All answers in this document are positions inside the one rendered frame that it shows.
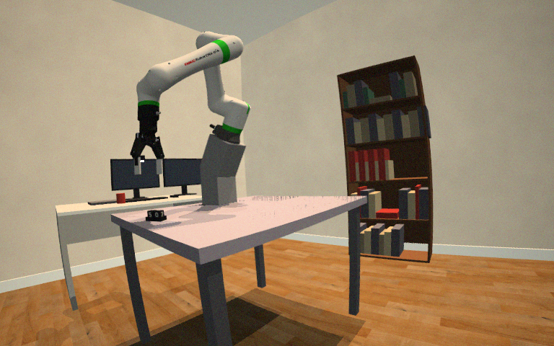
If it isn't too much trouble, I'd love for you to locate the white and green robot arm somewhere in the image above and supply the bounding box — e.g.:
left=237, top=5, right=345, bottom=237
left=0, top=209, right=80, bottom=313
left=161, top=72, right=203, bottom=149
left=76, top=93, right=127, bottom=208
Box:
left=136, top=32, right=250, bottom=144

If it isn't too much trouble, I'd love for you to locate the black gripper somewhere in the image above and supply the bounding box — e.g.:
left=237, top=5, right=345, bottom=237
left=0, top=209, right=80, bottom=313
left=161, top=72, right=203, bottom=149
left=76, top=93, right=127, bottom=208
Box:
left=130, top=119, right=164, bottom=174

